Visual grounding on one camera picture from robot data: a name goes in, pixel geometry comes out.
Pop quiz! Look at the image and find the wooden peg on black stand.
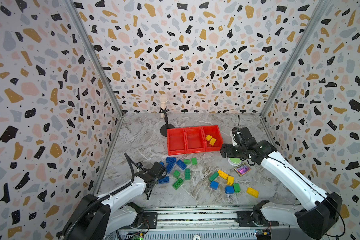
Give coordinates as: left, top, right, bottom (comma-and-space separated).
160, 94, 175, 137

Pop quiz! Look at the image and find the blue long lego brick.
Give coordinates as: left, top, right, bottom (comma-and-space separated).
158, 176, 170, 184

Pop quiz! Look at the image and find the green small lego brick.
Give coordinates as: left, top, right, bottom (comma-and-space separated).
173, 170, 181, 179

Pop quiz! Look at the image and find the right red bin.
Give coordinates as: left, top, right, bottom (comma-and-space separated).
202, 125, 224, 152

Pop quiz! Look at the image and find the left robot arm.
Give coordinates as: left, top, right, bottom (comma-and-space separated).
59, 162, 167, 240

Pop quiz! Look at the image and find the small colourful card box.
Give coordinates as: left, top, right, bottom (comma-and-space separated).
234, 163, 251, 177

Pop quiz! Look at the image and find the green long lego brick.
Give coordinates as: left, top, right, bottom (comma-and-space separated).
173, 178, 184, 190

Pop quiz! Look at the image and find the blue lego brick right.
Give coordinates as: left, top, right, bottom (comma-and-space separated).
225, 186, 235, 195

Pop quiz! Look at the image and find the green push button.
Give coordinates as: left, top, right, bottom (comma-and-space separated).
228, 158, 242, 167

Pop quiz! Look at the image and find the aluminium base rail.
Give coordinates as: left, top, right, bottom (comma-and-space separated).
68, 205, 322, 240

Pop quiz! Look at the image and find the red bin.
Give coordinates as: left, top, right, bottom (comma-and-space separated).
167, 128, 187, 156
185, 127, 205, 154
202, 125, 224, 152

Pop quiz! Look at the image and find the green tall lego brick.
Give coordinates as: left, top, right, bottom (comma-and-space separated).
185, 169, 191, 181

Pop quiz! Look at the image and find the blue small lego brick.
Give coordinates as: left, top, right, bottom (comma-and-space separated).
210, 181, 219, 190

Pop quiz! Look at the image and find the middle red bin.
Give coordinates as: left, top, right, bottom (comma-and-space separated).
185, 127, 205, 154

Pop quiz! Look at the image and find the yellow lego pile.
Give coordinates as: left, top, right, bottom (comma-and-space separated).
206, 135, 217, 147

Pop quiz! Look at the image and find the green slanted lego brick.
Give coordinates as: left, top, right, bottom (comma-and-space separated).
209, 172, 219, 182

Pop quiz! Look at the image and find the green small lego right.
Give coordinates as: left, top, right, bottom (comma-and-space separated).
233, 183, 241, 193

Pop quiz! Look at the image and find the yellow long lego brick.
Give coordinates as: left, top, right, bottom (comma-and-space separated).
218, 170, 229, 180

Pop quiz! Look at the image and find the blue flat lego plate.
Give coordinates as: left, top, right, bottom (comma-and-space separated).
166, 157, 177, 164

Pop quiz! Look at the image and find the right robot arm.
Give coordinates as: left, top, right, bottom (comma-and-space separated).
220, 127, 343, 240

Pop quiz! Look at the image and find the left red bin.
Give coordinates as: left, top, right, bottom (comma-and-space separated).
167, 128, 187, 156

